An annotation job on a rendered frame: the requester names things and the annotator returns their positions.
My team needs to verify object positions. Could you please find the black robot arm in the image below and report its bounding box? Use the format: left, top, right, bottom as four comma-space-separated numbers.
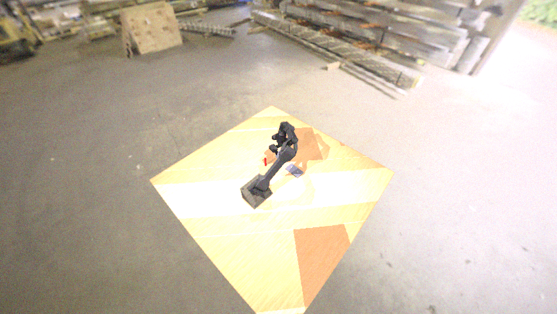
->
247, 121, 298, 196

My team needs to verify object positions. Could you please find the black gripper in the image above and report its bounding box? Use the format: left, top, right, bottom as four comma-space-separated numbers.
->
269, 137, 293, 155

